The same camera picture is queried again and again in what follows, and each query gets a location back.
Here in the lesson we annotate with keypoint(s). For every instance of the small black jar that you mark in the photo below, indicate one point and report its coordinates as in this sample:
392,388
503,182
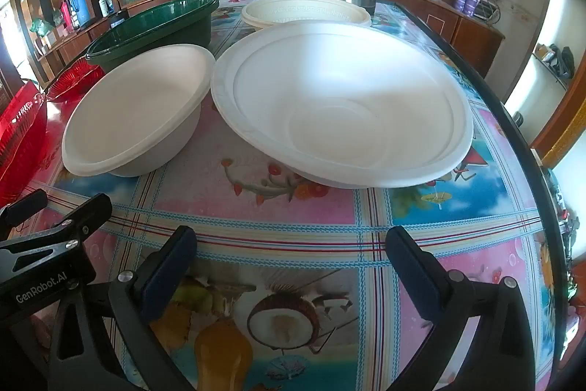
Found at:
118,21

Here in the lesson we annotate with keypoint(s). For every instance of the small white bowl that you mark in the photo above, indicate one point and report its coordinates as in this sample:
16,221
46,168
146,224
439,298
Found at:
137,111

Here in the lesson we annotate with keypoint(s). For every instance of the blue thermos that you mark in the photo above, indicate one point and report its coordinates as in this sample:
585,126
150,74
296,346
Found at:
81,6

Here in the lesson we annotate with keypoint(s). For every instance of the red gold-rimmed plate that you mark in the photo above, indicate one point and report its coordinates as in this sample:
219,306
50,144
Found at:
18,143

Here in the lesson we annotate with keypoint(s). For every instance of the wooden side cabinet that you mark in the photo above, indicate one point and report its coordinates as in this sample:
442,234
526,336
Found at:
471,40

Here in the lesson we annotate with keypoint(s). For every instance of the white plastic bottle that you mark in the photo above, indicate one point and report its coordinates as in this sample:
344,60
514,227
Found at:
105,6

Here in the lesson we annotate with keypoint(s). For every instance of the green package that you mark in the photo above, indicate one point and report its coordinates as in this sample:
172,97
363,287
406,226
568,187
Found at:
41,27

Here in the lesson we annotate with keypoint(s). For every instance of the large white bowl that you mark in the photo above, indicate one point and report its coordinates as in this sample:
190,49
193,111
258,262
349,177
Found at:
343,98

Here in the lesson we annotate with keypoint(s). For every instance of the pink thermos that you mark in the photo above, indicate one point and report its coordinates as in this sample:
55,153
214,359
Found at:
66,15

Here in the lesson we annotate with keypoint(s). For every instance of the dark green bowl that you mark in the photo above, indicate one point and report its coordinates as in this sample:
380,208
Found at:
155,29

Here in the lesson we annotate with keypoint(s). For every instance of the wooden counter cabinet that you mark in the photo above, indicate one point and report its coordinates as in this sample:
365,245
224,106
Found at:
64,45

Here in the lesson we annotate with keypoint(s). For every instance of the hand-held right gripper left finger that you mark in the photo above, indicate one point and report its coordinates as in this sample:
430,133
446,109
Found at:
167,272

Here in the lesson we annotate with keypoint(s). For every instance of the black bag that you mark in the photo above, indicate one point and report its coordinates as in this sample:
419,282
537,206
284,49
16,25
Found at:
562,61

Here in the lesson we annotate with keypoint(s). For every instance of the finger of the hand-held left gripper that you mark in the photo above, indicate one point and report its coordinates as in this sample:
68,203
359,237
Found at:
87,219
23,210

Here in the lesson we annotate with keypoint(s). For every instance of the cream ribbed bowl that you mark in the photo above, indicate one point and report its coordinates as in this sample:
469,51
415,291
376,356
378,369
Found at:
302,13

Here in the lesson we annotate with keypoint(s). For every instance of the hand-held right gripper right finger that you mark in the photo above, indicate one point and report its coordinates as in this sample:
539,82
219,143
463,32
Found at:
412,267

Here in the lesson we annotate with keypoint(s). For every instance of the black-edged dining table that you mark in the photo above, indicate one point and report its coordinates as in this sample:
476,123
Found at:
522,139

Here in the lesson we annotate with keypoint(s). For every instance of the red plastic bowl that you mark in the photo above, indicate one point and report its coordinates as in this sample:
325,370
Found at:
73,79

